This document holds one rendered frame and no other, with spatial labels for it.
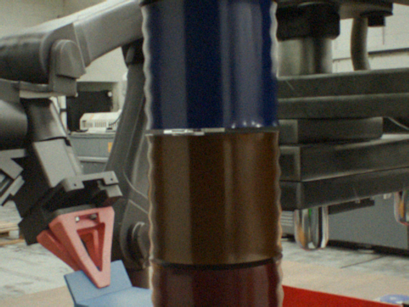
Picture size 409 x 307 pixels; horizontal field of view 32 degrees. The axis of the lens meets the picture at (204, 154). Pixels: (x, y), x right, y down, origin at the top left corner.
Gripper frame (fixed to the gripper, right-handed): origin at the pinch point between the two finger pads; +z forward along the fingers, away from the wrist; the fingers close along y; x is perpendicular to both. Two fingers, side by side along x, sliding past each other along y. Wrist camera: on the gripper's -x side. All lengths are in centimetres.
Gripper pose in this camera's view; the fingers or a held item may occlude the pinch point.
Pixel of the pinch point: (99, 280)
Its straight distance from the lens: 71.2
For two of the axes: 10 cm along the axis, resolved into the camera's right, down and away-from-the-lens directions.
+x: 6.7, -0.9, 7.4
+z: 4.3, 8.6, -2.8
